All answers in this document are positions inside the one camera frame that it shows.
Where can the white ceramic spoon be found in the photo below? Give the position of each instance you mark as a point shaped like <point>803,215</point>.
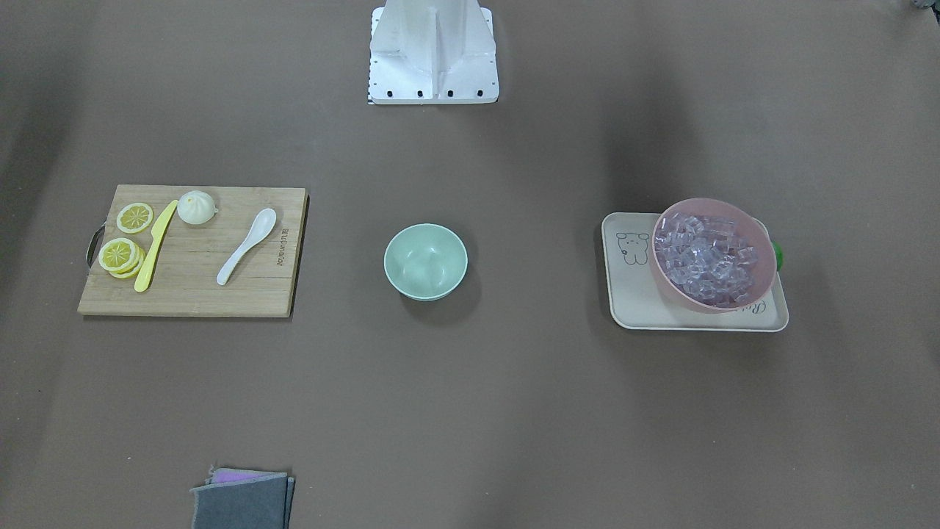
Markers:
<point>261,227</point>

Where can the mint green bowl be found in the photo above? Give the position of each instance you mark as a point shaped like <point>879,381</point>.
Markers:
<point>425,262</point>

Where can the pile of clear ice cubes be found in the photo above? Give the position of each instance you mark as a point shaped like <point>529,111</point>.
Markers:
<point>707,258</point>

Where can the pink bowl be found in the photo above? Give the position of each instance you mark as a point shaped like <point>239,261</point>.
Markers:
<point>748,226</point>

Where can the beige rabbit tray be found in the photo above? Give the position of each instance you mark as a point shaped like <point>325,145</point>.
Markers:
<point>636,301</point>

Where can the green lime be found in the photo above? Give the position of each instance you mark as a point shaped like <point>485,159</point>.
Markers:
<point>778,255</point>

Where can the yellow plastic knife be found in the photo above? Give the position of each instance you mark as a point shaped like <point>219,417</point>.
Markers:
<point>158,232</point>

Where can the folded grey cloth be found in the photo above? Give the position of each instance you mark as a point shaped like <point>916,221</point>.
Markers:
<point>242,498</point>

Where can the single lemon slice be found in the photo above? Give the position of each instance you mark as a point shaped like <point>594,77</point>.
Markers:
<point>134,217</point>

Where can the stacked lemon slices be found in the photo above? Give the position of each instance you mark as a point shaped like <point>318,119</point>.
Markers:
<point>121,258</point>

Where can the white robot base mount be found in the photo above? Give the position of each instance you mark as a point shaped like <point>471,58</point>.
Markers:
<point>432,52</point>

